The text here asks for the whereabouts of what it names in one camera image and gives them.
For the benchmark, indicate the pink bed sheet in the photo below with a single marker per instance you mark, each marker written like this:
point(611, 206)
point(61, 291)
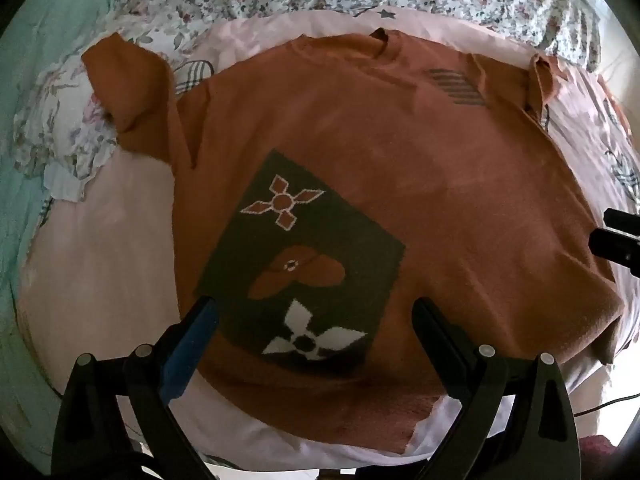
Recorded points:
point(100, 260)

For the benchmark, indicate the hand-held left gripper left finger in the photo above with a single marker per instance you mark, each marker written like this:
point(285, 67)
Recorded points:
point(187, 355)

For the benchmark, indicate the mint green blanket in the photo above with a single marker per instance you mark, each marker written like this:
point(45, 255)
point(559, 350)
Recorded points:
point(30, 85)

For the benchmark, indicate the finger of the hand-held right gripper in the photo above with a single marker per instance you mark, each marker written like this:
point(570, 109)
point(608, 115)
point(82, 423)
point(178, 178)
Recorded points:
point(615, 250)
point(622, 221)

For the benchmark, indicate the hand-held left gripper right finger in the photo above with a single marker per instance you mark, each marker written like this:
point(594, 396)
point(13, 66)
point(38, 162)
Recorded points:
point(435, 340)

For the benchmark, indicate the orange knit sweater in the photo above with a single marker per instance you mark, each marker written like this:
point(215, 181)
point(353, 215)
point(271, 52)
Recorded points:
point(400, 160)

